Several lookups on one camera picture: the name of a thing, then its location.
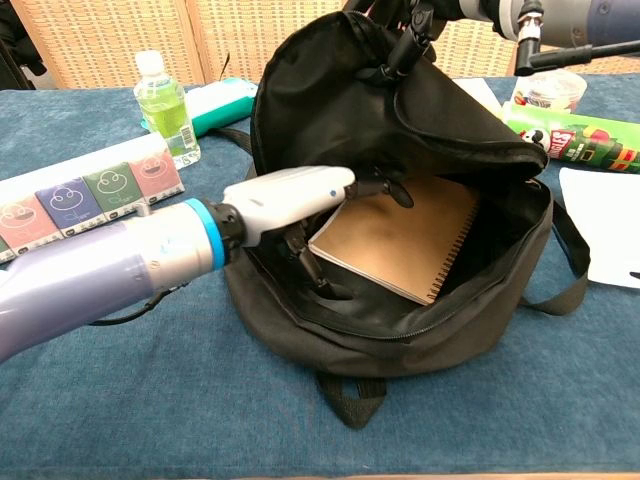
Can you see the white printed card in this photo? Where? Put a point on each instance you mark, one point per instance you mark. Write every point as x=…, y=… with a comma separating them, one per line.
x=610, y=225

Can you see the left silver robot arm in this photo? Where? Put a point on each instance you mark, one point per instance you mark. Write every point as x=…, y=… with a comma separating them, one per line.
x=100, y=270

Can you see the white cup container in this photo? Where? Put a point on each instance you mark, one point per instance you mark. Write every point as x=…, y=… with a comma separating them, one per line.
x=550, y=90

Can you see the green Pringles can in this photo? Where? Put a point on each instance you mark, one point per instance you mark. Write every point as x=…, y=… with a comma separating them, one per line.
x=600, y=140

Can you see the brown spiral notebook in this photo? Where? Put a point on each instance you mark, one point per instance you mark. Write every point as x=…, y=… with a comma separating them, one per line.
x=400, y=235

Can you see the thin black stick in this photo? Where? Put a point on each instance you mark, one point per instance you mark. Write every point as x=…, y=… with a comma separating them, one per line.
x=226, y=67

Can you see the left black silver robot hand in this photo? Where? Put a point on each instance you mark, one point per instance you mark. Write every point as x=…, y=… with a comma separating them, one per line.
x=285, y=200

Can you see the small green-label drink bottle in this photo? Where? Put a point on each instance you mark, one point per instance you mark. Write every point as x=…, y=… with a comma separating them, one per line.
x=162, y=110

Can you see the black fabric backpack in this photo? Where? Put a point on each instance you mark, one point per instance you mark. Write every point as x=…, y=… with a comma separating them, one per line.
x=450, y=325

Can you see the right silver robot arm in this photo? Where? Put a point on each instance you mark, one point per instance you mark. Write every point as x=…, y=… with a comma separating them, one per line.
x=575, y=20

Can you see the white yellow paper pad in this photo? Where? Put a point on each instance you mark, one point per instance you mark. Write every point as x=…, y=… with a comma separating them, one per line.
x=480, y=92

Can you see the teal wet wipes pack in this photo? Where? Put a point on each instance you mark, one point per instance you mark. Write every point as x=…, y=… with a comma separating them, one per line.
x=220, y=105

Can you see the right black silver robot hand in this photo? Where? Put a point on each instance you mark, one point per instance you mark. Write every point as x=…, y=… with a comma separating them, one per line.
x=415, y=30

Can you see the blue table cloth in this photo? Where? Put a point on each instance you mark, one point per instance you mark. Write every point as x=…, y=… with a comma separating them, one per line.
x=150, y=400

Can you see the rattan folding screen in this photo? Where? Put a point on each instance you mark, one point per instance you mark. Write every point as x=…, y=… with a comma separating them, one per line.
x=75, y=40

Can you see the black equipment stand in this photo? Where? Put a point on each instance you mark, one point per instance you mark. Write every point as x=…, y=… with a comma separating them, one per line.
x=12, y=60

